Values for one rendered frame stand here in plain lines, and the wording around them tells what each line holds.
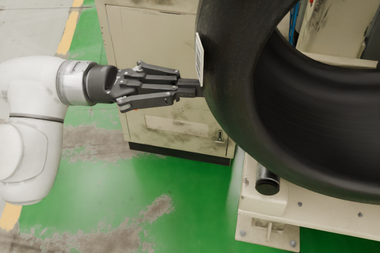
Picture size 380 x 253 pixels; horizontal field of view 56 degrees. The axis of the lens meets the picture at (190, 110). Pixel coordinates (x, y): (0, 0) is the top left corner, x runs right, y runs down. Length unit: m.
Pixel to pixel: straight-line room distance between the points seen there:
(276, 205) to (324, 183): 0.14
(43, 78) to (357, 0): 0.65
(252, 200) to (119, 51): 0.87
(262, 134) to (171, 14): 0.78
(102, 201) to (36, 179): 1.03
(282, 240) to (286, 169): 1.06
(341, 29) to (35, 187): 0.72
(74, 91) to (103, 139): 1.27
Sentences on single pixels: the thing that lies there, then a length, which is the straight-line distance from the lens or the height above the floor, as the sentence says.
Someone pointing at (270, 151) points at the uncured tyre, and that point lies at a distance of 0.56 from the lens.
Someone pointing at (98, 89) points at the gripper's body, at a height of 1.03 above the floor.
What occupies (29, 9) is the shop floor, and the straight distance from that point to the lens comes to 3.16.
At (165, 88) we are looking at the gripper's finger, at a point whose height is 1.04.
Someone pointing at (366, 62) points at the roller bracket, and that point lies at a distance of 0.94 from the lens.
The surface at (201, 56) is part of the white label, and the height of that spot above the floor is 1.20.
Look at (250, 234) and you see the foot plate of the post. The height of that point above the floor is 0.01.
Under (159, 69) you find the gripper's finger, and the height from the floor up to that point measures 1.03.
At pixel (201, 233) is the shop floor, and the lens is 1.62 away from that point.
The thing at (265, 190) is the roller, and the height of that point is 0.90.
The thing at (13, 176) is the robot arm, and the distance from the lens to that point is 0.71.
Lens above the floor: 1.48
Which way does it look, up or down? 46 degrees down
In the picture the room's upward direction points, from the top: straight up
